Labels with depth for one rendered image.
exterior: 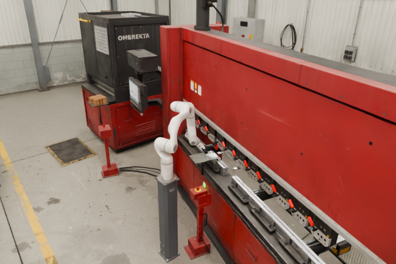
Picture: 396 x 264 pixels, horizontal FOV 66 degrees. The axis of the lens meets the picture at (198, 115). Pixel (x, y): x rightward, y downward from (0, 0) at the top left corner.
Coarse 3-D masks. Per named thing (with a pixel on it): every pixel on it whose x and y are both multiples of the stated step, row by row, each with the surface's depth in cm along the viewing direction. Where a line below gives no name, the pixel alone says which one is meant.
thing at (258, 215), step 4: (252, 212) 272; (256, 216) 266; (260, 216) 266; (260, 220) 262; (264, 220) 261; (264, 224) 257; (268, 224) 258; (268, 228) 253; (272, 228) 253; (272, 232) 251
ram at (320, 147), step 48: (192, 48) 349; (192, 96) 370; (240, 96) 270; (288, 96) 212; (240, 144) 282; (288, 144) 220; (336, 144) 180; (384, 144) 153; (336, 192) 186; (384, 192) 157; (384, 240) 161
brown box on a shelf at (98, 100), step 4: (92, 96) 492; (96, 96) 492; (100, 96) 491; (104, 96) 492; (92, 100) 484; (96, 100) 479; (100, 100) 484; (104, 100) 489; (92, 104) 487; (96, 104) 481; (100, 104) 486; (104, 104) 489
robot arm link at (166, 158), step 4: (156, 140) 287; (160, 140) 285; (164, 140) 284; (156, 144) 286; (160, 144) 283; (156, 148) 287; (160, 148) 284; (160, 152) 288; (164, 152) 291; (160, 156) 287; (164, 156) 288; (168, 156) 289; (172, 156) 293; (160, 160) 291; (164, 160) 287; (168, 160) 287; (172, 160) 291; (164, 164) 289; (168, 164) 289
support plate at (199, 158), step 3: (201, 153) 347; (207, 153) 347; (210, 153) 347; (189, 156) 342; (192, 156) 341; (195, 156) 341; (198, 156) 341; (201, 156) 341; (204, 156) 341; (192, 159) 335; (195, 159) 335; (198, 159) 335; (201, 159) 335; (204, 159) 335; (207, 159) 335; (210, 159) 335; (213, 159) 336; (195, 162) 329; (198, 162) 329; (201, 162) 330
